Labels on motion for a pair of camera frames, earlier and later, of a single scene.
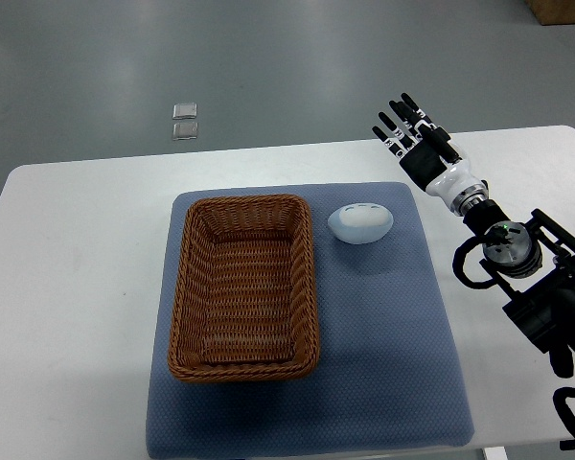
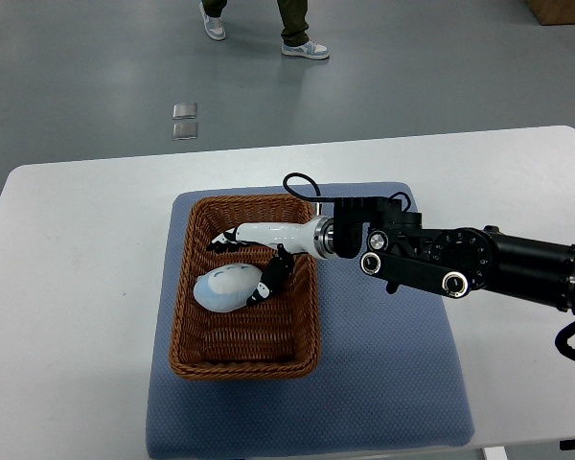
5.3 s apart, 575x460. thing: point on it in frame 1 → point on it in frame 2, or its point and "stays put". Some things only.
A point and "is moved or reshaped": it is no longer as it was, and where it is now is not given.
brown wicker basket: (244, 300) stays put
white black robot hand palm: (429, 169) → (315, 238)
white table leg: (495, 453) stays put
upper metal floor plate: (184, 110) stays put
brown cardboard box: (563, 11) stays put
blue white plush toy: (360, 223) is moved or reshaped
